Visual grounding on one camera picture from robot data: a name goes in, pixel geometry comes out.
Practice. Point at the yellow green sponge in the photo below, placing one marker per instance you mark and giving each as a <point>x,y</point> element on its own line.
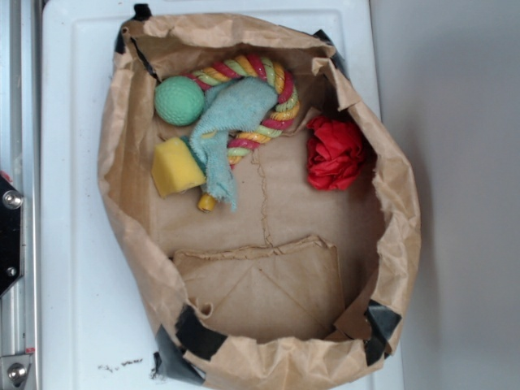
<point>174,168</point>

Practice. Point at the brown paper bag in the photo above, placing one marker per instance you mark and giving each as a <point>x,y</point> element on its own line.
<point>298,288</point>

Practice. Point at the red crumpled paper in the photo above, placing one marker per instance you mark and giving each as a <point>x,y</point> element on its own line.
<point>335,153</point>

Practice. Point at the light blue microfiber cloth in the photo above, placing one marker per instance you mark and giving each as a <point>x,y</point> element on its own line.
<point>238,105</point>

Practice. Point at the green rubber ball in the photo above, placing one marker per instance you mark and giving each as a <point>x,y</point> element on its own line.
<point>179,101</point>

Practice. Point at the white plastic tray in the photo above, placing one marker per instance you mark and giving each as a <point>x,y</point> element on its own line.
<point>95,332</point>

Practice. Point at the multicolour rope toy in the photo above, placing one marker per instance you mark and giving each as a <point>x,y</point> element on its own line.
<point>276,120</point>

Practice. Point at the black metal bracket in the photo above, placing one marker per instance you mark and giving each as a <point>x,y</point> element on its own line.
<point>12,242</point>

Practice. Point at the aluminium frame rail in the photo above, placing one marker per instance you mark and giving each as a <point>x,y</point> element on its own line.
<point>20,54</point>

